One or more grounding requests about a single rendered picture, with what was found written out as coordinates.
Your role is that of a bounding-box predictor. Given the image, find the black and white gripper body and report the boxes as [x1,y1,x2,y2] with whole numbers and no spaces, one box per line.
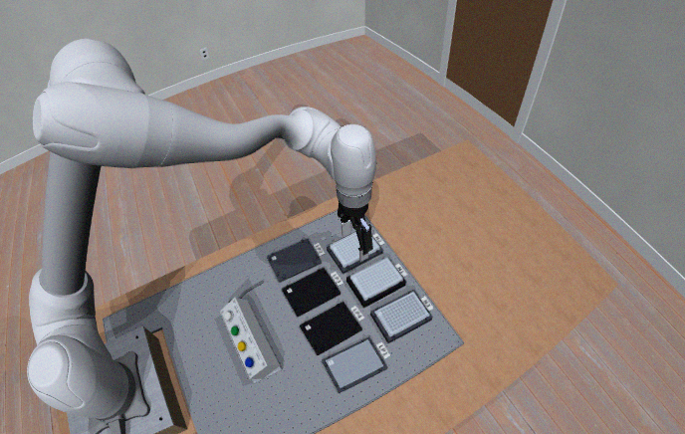
[340,203,368,225]

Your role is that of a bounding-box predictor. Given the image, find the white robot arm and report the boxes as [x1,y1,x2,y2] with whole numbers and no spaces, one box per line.
[27,39,376,434]

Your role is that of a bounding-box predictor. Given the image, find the grey button panel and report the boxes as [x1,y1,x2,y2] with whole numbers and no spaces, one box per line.
[220,281,283,383]

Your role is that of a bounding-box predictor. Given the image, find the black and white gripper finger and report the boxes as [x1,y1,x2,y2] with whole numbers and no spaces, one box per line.
[338,202,350,237]
[349,217,373,261]

